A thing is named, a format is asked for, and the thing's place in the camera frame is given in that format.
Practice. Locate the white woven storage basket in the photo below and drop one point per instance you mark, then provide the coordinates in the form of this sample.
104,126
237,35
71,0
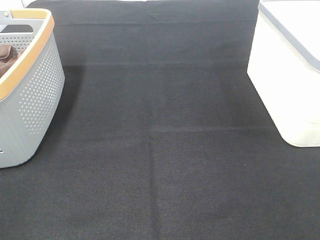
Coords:
284,67

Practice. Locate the black table cloth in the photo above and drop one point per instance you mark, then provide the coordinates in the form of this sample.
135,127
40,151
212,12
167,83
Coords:
159,133

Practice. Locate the grey perforated laundry basket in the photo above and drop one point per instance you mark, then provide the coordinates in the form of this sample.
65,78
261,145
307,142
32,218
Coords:
30,90

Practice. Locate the brown microfibre towel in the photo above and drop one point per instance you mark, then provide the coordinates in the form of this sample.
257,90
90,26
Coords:
8,56

